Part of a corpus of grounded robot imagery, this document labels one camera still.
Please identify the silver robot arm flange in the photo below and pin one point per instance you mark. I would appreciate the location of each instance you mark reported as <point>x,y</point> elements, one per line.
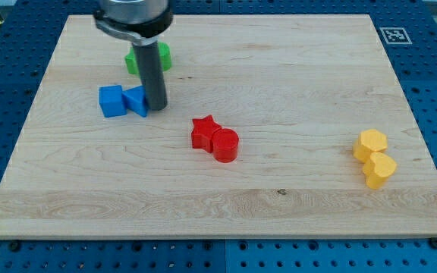
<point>137,21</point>

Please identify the red cylinder block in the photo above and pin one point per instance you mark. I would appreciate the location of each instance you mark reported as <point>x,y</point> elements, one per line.
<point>225,143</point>

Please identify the red star block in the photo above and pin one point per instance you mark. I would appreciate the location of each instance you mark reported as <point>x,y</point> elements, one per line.
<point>202,133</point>

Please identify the wooden board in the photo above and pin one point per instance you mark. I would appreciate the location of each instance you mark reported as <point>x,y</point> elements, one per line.
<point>297,90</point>

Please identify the blue triangle block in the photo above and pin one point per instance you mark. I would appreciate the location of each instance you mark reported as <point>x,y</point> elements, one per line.
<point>135,100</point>

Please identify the green block right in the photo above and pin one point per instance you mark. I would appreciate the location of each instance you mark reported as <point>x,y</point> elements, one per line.
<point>165,56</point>

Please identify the green block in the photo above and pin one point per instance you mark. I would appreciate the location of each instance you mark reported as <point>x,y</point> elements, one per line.
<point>131,63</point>
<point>165,56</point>

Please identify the blue cube block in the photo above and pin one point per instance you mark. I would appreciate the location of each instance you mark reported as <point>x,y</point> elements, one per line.
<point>111,101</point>

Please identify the green block left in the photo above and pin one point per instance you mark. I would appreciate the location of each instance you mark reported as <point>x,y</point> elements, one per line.
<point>131,63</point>

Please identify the yellow hexagon block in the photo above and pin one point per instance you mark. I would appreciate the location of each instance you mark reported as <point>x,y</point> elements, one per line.
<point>369,141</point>

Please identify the yellow heart block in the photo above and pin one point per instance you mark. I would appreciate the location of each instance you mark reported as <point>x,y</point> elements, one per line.
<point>377,169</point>

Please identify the white fiducial marker tag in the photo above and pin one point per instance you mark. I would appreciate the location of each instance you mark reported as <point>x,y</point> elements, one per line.
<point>395,36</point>

